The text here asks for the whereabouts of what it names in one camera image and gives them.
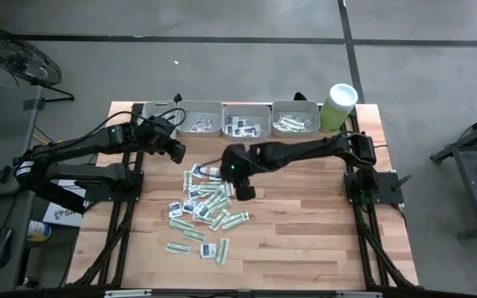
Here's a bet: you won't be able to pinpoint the green wipes canister white lid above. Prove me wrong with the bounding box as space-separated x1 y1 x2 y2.
319 82 359 133

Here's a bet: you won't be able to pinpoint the white and yellow can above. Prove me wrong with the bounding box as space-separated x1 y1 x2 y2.
26 219 52 243

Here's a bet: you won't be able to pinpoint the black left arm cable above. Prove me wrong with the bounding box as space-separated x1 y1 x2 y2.
84 106 188 137

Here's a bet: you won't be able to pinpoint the yellow extension cable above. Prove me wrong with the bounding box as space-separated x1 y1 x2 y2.
33 132 57 147

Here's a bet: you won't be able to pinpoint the white printed cardboard box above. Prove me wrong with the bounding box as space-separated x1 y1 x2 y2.
41 180 89 228

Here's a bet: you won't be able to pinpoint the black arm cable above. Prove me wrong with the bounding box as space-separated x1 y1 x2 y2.
198 156 225 171
84 106 188 137

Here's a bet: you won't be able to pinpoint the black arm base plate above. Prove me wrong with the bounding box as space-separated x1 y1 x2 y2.
344 170 405 206
84 170 145 204

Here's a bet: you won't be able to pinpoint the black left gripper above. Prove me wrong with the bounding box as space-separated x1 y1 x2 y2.
136 116 187 165

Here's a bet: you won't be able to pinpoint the silver bracket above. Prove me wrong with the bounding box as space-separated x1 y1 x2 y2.
336 291 383 298
104 289 152 298

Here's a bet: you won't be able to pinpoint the black aluminium frame struts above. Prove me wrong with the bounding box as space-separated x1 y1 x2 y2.
340 105 420 289
68 103 145 286

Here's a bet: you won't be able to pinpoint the black floor fan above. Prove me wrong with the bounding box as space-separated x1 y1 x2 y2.
0 26 76 103

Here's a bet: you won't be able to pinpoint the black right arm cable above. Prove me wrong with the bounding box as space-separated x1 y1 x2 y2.
198 156 225 171

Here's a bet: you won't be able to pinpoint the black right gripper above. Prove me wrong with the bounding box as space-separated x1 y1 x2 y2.
220 143 265 202

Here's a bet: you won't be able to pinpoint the white plastic bin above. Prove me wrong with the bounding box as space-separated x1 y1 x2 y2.
224 103 273 142
272 100 321 137
177 100 225 137
142 100 178 140

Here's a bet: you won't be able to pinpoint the black front frame rail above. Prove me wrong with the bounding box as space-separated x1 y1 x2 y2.
0 285 477 298

